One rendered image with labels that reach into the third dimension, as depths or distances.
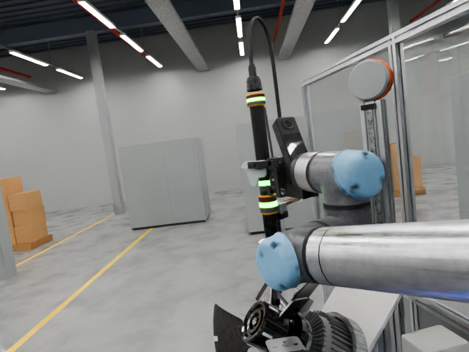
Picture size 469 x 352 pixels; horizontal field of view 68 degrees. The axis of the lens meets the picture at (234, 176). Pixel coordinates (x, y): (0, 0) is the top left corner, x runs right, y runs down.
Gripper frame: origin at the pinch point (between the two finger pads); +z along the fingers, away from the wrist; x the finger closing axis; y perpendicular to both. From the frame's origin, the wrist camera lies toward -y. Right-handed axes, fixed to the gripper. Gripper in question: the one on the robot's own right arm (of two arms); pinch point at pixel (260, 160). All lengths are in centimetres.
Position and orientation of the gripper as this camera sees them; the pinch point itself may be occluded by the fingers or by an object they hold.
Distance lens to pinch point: 84.1
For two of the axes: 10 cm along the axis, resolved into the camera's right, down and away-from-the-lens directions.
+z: -3.8, -0.4, 9.2
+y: 1.3, 9.9, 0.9
